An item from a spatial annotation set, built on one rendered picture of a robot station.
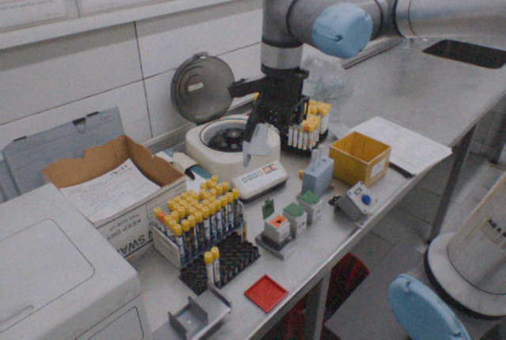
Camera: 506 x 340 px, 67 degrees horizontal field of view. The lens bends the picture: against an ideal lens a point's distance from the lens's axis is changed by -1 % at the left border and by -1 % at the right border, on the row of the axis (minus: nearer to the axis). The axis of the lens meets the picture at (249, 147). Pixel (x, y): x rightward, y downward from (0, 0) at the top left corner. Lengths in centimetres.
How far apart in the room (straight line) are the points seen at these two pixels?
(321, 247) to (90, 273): 58
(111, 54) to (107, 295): 74
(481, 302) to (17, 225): 63
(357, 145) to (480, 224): 80
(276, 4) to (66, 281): 49
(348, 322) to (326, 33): 49
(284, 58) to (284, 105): 9
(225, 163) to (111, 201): 31
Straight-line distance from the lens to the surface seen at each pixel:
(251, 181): 108
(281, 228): 91
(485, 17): 59
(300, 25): 61
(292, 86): 70
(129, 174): 113
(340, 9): 58
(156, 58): 122
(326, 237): 100
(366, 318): 78
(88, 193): 109
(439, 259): 56
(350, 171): 115
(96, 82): 114
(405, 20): 64
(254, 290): 88
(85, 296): 53
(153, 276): 93
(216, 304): 81
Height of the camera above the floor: 157
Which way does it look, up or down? 32 degrees down
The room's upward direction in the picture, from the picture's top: straight up
